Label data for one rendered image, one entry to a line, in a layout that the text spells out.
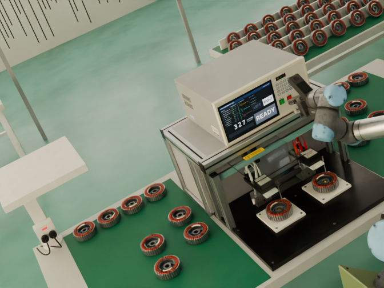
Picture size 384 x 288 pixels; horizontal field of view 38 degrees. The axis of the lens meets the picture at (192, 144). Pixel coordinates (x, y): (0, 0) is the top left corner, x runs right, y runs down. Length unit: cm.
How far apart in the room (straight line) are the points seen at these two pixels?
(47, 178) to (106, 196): 205
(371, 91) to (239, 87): 109
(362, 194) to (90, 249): 124
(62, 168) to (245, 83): 84
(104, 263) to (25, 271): 162
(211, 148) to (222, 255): 44
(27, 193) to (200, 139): 74
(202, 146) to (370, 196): 71
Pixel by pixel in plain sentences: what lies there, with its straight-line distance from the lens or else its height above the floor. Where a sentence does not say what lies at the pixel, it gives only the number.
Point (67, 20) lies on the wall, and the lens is 844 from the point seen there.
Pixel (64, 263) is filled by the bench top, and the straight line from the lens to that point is 268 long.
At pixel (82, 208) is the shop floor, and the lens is 442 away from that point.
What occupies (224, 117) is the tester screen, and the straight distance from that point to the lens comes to 222.
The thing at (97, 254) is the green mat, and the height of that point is 75.
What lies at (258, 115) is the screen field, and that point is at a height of 118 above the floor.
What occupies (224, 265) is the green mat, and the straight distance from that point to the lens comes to 229.
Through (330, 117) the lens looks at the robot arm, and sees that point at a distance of 197.
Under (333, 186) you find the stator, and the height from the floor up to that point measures 81.
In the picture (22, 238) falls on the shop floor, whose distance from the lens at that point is 446.
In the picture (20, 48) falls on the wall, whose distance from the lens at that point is 838.
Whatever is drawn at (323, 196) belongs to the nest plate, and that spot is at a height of 78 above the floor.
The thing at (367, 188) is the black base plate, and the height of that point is 77.
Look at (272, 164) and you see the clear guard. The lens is 218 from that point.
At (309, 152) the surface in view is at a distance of 246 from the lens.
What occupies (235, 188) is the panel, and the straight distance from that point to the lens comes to 253.
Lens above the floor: 229
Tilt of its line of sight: 30 degrees down
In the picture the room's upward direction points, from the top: 20 degrees counter-clockwise
